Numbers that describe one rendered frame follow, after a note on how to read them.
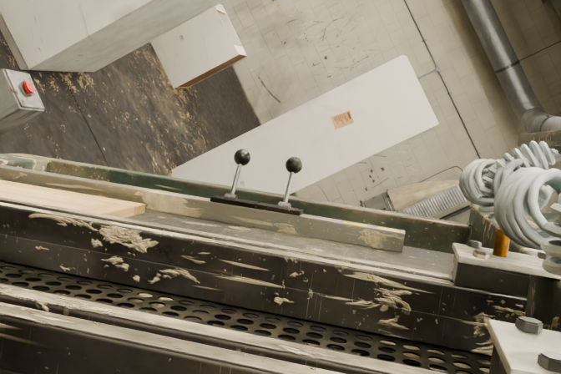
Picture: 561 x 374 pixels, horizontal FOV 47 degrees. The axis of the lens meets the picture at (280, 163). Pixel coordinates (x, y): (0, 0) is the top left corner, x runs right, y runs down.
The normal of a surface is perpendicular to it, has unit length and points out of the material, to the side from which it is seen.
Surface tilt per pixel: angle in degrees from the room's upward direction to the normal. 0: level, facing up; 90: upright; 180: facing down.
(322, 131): 90
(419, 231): 90
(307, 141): 90
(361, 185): 90
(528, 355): 56
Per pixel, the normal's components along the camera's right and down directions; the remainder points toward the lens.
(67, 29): -0.14, 0.12
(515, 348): 0.14, -0.99
